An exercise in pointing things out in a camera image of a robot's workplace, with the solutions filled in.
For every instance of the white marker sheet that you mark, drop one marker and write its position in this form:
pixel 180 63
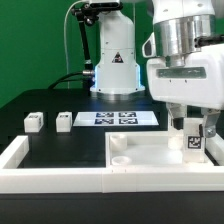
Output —
pixel 124 118

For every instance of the white square tabletop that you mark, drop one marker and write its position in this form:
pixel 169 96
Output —
pixel 151 149

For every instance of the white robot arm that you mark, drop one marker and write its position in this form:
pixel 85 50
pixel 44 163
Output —
pixel 185 57

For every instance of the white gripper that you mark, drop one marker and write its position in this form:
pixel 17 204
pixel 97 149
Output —
pixel 199 83

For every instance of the white U-shaped fence wall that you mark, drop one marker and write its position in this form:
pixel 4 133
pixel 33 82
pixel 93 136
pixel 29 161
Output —
pixel 14 180

